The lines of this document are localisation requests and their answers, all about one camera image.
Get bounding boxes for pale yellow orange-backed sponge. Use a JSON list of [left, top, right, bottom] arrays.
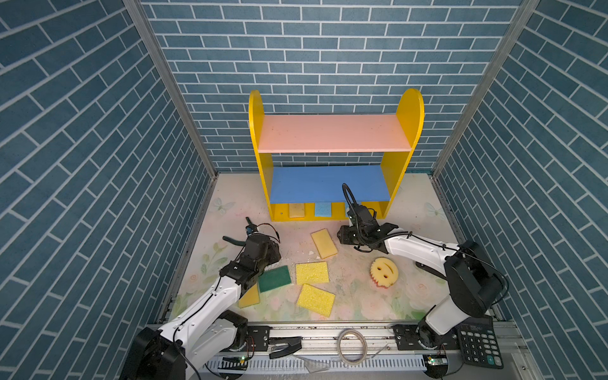
[[288, 204, 306, 219]]

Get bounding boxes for black stapler on rail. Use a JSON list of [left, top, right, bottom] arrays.
[[269, 337, 302, 359]]

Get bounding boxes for green handled cutting pliers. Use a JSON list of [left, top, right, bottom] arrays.
[[223, 217, 258, 247]]

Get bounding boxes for yellow sponge far left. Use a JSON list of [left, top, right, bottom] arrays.
[[237, 283, 261, 309]]

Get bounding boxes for blue sponge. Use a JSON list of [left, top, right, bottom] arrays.
[[314, 203, 332, 218]]

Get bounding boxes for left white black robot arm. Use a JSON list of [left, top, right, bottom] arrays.
[[120, 232, 281, 379]]

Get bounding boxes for yellow shelf with coloured boards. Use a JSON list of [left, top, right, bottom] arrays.
[[248, 89, 425, 222]]

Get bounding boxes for black corrugated cable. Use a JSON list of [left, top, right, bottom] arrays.
[[341, 183, 362, 224]]

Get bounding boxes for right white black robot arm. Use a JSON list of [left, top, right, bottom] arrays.
[[337, 204, 508, 349]]

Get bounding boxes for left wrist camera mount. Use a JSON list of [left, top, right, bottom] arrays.
[[245, 224, 257, 235]]

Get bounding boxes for black desk calculator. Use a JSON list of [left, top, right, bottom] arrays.
[[456, 316, 504, 369]]

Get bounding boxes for green scouring pad sponge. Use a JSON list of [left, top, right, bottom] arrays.
[[258, 265, 291, 293]]

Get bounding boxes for bright yellow sponge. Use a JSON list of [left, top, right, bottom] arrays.
[[295, 261, 329, 285], [297, 284, 336, 318]]

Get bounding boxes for yellow smiley face sponge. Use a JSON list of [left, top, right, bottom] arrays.
[[370, 257, 399, 288]]

